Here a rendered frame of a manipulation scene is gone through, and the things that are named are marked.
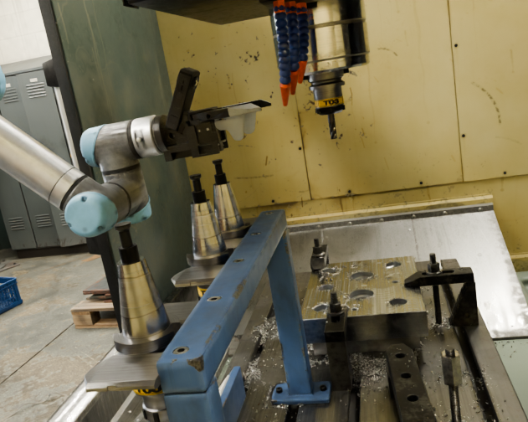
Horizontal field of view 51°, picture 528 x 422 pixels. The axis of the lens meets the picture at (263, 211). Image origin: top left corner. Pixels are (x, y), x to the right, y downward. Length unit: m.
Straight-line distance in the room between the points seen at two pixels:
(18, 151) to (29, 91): 4.81
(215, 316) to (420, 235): 1.54
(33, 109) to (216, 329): 5.38
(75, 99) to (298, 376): 0.89
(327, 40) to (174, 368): 0.61
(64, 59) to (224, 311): 1.06
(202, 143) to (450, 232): 1.20
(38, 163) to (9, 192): 5.26
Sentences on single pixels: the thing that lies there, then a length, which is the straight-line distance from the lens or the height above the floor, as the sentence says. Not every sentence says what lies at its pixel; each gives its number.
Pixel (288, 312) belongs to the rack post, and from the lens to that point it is 0.91.
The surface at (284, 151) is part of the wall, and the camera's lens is 2.05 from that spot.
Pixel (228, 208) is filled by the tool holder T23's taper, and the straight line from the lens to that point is 0.81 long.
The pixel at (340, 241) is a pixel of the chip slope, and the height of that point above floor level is 0.82.
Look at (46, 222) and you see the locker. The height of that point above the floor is 0.37.
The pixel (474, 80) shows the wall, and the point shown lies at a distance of 2.03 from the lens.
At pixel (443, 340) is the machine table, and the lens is 1.13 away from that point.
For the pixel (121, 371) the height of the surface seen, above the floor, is 1.22.
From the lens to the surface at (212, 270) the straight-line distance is 0.69.
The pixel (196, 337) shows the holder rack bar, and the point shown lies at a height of 1.23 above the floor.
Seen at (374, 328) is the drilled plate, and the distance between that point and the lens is 1.05.
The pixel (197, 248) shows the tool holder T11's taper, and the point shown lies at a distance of 0.72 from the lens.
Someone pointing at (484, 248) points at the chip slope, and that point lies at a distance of 1.96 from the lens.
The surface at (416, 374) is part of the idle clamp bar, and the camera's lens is 0.90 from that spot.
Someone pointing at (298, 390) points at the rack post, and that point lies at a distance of 0.98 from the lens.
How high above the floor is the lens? 1.43
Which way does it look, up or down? 13 degrees down
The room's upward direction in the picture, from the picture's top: 10 degrees counter-clockwise
